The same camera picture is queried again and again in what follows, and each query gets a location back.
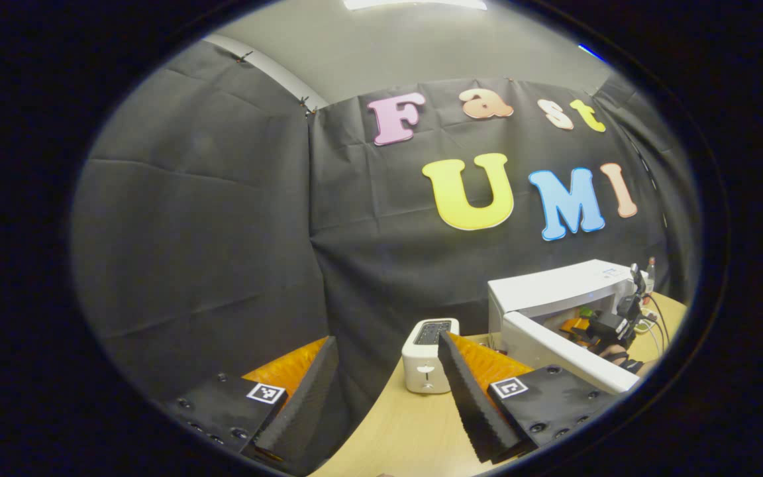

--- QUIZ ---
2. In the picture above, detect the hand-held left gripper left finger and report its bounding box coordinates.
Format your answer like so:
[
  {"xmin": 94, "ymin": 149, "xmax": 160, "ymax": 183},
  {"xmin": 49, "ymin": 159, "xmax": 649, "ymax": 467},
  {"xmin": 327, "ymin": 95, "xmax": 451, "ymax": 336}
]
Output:
[{"xmin": 164, "ymin": 336, "xmax": 340, "ymax": 474}]

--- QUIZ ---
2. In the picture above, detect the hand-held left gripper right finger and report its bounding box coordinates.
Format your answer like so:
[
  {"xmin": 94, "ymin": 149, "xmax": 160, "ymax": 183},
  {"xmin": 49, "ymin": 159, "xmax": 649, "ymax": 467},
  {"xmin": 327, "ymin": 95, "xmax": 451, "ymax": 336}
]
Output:
[{"xmin": 437, "ymin": 330, "xmax": 621, "ymax": 464}]

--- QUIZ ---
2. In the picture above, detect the white microwave oven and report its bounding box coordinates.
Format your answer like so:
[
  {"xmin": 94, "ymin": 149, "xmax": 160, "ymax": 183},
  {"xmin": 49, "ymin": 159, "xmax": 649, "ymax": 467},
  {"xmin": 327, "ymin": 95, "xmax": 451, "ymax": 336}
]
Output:
[{"xmin": 487, "ymin": 259, "xmax": 650, "ymax": 396}]

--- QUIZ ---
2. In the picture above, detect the white toaster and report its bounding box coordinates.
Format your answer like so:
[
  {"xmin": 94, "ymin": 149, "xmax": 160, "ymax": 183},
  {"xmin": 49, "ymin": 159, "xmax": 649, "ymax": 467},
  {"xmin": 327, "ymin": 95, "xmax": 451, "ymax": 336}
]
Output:
[{"xmin": 401, "ymin": 318, "xmax": 460, "ymax": 395}]

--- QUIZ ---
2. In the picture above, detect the black backdrop cloth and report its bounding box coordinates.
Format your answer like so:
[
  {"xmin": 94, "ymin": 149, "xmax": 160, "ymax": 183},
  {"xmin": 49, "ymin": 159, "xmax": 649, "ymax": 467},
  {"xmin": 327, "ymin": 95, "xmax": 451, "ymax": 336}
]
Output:
[{"xmin": 70, "ymin": 40, "xmax": 693, "ymax": 458}]

